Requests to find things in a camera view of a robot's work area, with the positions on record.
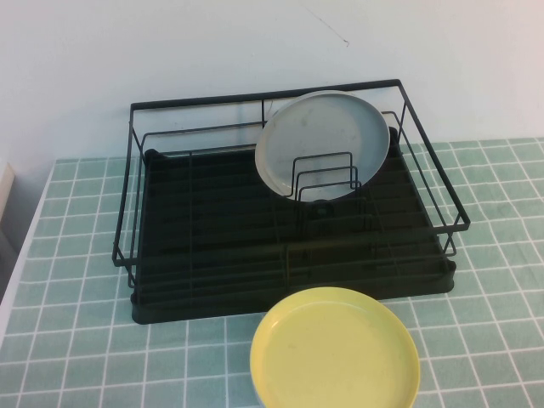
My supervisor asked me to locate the light blue round plate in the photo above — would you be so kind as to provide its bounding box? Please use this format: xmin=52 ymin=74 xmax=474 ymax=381
xmin=250 ymin=373 xmax=267 ymax=408

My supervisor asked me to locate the green tile pattern tablecloth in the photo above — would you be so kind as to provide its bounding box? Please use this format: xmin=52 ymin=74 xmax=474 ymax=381
xmin=0 ymin=135 xmax=544 ymax=408

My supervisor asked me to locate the black plastic drip tray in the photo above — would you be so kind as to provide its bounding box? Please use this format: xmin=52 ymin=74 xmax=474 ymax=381
xmin=129 ymin=122 xmax=458 ymax=326

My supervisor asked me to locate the black wire dish rack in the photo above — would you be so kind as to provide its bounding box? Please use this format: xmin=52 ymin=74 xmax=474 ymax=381
xmin=110 ymin=77 xmax=472 ymax=298

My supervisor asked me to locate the grey round plate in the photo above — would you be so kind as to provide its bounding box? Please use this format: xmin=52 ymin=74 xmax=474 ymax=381
xmin=254 ymin=89 xmax=391 ymax=201

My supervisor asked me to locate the yellow round plate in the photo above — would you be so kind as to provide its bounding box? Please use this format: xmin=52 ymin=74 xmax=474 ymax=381
xmin=248 ymin=287 xmax=423 ymax=408

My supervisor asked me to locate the beige board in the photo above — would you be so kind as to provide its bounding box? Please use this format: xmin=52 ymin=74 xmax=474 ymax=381
xmin=0 ymin=159 xmax=17 ymax=220

